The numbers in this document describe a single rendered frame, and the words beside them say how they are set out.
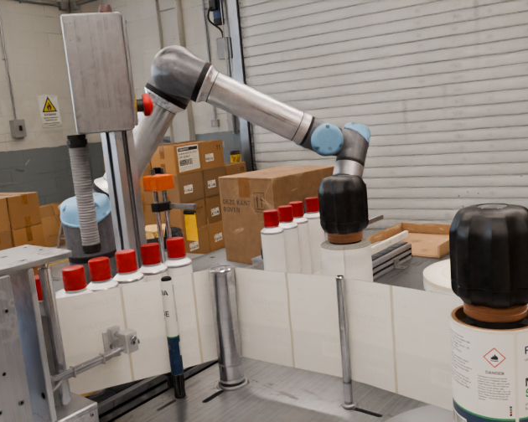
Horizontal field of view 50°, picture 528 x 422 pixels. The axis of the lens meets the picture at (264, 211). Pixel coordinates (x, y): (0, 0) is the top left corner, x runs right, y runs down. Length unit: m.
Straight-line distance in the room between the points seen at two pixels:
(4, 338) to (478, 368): 0.50
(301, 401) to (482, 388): 0.32
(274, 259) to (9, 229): 3.52
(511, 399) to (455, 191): 4.72
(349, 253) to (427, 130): 4.39
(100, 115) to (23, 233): 3.71
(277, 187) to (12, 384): 1.05
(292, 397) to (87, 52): 0.62
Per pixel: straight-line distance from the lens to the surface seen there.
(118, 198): 1.13
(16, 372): 0.73
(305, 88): 5.74
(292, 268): 1.29
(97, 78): 0.98
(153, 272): 0.99
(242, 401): 0.87
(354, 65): 5.51
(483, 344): 0.59
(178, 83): 1.33
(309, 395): 0.87
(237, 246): 1.75
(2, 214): 4.56
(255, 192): 1.65
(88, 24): 0.99
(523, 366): 0.60
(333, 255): 0.94
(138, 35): 7.26
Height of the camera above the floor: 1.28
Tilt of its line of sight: 9 degrees down
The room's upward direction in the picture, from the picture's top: 5 degrees counter-clockwise
